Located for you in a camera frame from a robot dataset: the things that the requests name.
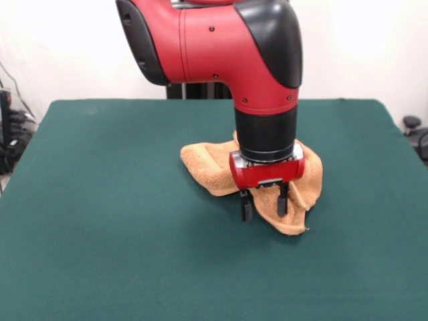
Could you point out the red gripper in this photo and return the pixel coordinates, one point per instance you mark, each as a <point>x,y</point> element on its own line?
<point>267,174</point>

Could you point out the orange terry towel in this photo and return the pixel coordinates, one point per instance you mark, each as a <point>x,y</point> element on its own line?
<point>207,164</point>

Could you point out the dark green table cloth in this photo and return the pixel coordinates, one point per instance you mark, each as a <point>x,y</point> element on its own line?
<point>100,234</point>

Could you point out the black box device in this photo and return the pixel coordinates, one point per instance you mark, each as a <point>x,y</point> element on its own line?
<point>4,113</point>

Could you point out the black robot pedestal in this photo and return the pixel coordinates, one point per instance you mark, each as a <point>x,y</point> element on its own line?
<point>200,91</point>

